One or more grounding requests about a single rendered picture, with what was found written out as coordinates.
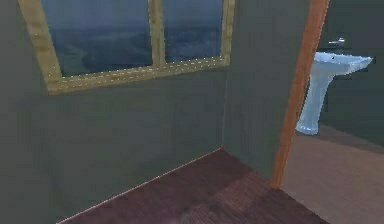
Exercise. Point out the wooden framed window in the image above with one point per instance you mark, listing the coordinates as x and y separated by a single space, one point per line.
156 33

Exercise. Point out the silver sink faucet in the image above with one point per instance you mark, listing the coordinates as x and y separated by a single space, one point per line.
337 42

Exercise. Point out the orange wooden door frame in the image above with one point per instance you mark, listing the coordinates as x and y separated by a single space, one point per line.
300 83

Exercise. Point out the white pedestal sink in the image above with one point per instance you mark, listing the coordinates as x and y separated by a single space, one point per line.
320 80

